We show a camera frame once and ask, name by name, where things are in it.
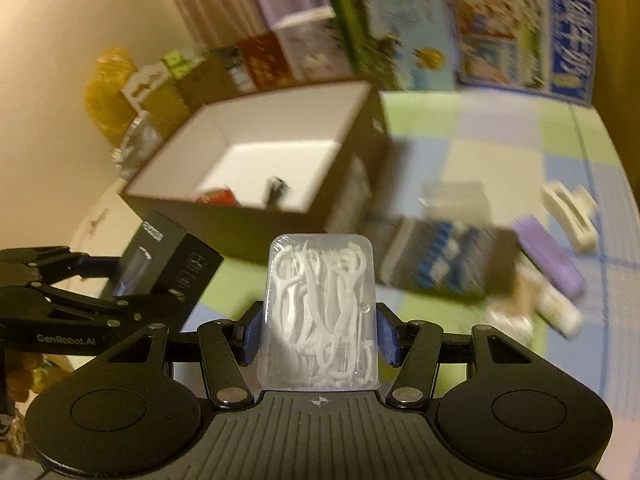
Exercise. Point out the clear plastic container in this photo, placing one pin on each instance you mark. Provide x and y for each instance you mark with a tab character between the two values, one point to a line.
455	200

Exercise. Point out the yellow plastic bag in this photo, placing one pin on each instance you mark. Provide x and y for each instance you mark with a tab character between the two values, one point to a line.
107	90

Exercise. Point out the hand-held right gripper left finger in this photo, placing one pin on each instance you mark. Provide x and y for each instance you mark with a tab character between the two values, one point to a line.
250	335

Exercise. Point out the blue striped packet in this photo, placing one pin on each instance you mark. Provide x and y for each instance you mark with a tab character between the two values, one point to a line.
440	255

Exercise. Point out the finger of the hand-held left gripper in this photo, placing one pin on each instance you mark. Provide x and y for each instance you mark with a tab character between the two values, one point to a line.
125	305
95	263

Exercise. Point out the green light blue carton box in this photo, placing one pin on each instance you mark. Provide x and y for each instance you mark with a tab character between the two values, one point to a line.
400	20

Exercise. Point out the green white small box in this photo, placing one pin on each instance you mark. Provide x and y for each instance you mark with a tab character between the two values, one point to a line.
180	62

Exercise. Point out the black white patterned box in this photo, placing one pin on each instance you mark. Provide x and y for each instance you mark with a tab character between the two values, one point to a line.
235	72

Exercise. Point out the purple box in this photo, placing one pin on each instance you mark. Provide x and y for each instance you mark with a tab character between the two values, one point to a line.
550	257

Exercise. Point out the white tube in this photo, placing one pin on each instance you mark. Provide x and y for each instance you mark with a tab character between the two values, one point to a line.
562	312

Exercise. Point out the small black item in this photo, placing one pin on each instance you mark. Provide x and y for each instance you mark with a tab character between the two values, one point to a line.
276	191

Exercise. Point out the small black box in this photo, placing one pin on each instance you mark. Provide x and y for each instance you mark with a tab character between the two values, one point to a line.
190	265

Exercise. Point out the floral cloth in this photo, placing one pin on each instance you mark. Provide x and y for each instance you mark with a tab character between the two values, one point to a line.
22	375

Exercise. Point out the red packet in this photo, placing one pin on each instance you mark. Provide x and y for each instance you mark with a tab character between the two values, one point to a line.
217	196

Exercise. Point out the blue milk carton box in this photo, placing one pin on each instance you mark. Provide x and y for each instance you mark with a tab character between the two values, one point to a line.
500	35

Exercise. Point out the clear floss pick box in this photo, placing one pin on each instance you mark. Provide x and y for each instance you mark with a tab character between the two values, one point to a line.
320	310

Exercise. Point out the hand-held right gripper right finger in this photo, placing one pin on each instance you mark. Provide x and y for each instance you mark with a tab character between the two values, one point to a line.
387	335

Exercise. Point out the white floral print box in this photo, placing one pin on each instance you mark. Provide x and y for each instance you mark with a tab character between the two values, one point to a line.
315	50

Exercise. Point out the white hair claw clip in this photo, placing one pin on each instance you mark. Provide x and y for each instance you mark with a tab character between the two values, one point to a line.
570	215

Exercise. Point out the plain brown cardboard box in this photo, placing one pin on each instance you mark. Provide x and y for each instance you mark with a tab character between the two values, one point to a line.
205	85

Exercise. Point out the white cabinet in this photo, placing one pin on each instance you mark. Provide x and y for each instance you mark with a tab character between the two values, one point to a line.
95	215

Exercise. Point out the silvery plastic bag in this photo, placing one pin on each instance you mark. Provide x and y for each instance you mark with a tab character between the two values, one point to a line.
135	140

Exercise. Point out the pale purple curtain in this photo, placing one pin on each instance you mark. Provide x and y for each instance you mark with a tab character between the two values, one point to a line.
215	0

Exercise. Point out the red gold print box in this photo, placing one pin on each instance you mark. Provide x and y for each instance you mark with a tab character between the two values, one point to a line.
262	62

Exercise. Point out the brown box white hang tab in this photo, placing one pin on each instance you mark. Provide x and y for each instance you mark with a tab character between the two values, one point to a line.
145	85

